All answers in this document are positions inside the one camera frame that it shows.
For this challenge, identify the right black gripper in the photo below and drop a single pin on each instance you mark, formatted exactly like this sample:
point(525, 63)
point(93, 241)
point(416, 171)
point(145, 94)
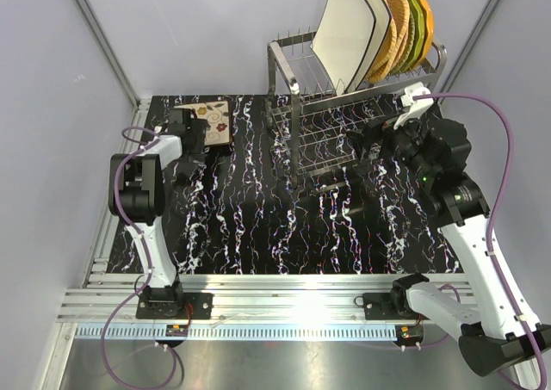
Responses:
point(363, 139)

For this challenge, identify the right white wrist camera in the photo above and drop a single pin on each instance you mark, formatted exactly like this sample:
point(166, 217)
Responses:
point(415, 100)

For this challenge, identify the aluminium mounting rail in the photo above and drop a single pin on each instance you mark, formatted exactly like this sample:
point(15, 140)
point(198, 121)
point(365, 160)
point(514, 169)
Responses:
point(238, 299)

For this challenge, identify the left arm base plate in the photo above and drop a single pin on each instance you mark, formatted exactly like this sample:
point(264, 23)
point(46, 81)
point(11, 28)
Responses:
point(194, 305)

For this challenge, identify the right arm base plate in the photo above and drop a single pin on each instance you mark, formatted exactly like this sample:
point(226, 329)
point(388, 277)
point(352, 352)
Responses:
point(379, 307)

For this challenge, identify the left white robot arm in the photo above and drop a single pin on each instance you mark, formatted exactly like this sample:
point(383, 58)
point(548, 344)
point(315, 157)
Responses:
point(136, 195)

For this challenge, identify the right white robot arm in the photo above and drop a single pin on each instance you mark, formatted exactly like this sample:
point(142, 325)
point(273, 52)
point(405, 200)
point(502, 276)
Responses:
point(503, 330)

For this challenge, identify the green scalloped plate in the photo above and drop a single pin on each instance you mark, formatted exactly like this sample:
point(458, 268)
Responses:
point(410, 40)
point(418, 35)

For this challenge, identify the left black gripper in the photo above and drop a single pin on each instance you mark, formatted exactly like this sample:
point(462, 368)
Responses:
point(197, 128)

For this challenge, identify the steel wire dish rack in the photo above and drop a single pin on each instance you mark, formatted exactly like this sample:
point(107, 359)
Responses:
point(311, 120)

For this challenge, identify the orange scalloped plate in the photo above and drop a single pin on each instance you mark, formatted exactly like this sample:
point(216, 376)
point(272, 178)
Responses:
point(429, 30)

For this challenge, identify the slotted cable duct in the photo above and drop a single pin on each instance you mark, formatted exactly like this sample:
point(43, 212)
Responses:
point(238, 332)

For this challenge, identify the white square plate black rim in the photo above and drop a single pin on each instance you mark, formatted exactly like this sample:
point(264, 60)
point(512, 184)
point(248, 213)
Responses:
point(341, 40)

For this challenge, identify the woven bamboo tray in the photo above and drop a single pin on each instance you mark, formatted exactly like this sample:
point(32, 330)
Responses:
point(401, 13)
point(380, 67)

